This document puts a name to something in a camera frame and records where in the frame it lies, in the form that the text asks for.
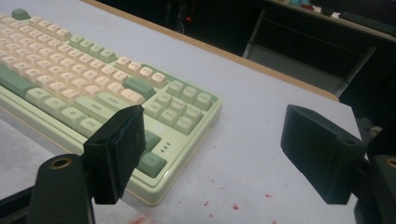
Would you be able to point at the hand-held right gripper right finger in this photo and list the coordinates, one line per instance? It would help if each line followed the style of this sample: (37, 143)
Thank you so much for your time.
(320, 155)

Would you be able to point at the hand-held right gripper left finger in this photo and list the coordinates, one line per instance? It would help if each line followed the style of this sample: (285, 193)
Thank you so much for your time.
(112, 155)

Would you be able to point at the green and cream keyboard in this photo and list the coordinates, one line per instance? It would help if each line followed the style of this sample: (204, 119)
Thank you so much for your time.
(93, 77)

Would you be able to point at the white table cover sheet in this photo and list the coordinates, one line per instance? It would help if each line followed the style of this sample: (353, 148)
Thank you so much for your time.
(249, 140)

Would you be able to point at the white-framed desk with wooden top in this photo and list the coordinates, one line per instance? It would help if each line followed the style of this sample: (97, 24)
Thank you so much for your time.
(311, 59)

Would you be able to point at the black keyboard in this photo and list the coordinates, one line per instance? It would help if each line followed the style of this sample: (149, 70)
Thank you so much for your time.
(370, 22)

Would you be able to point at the wooden table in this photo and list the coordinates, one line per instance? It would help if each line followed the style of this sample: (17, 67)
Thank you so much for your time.
(218, 49)

